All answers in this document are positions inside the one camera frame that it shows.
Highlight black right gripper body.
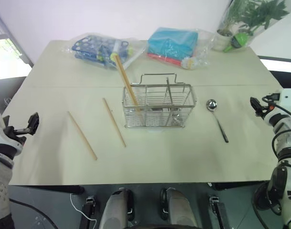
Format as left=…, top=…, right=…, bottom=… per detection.
left=260, top=92, right=281, bottom=118

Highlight bagged blue folded cloth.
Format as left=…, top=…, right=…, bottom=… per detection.
left=145, top=26, right=216, bottom=70

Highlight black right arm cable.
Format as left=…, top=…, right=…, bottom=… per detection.
left=270, top=102, right=291, bottom=158

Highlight thin white cable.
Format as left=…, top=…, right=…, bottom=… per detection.
left=69, top=193, right=98, bottom=229

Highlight steel spoon dark handle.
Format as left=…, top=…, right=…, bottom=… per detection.
left=205, top=99, right=230, bottom=144

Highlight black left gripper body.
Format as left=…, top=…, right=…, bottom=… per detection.
left=3, top=115, right=27, bottom=145

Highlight white yellow round puff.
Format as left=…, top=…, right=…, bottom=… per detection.
left=182, top=57, right=199, bottom=70

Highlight green round brush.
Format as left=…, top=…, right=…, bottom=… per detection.
left=223, top=32, right=249, bottom=53

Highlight white plant pot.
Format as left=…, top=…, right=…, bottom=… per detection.
left=211, top=29, right=233, bottom=51

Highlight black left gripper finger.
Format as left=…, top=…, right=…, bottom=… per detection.
left=14, top=127, right=31, bottom=135
left=27, top=112, right=40, bottom=135

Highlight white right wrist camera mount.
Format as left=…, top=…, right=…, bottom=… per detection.
left=278, top=89, right=291, bottom=105

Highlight black strap with buckle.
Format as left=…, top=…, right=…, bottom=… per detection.
left=208, top=195, right=226, bottom=229
left=79, top=195, right=97, bottom=229

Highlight bagged blue tube rack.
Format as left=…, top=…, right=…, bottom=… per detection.
left=62, top=32, right=146, bottom=70

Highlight grey rounded robot foot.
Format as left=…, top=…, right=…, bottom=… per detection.
left=98, top=187, right=134, bottom=229
left=160, top=187, right=196, bottom=229

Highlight green plant in wrap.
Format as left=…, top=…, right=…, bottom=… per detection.
left=217, top=0, right=291, bottom=43

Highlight steel wire cutlery basket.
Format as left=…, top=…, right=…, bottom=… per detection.
left=121, top=73, right=197, bottom=129

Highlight wooden chopstick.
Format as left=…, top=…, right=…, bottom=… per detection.
left=67, top=110, right=98, bottom=161
left=115, top=54, right=139, bottom=105
left=102, top=97, right=127, bottom=147
left=113, top=55, right=138, bottom=106

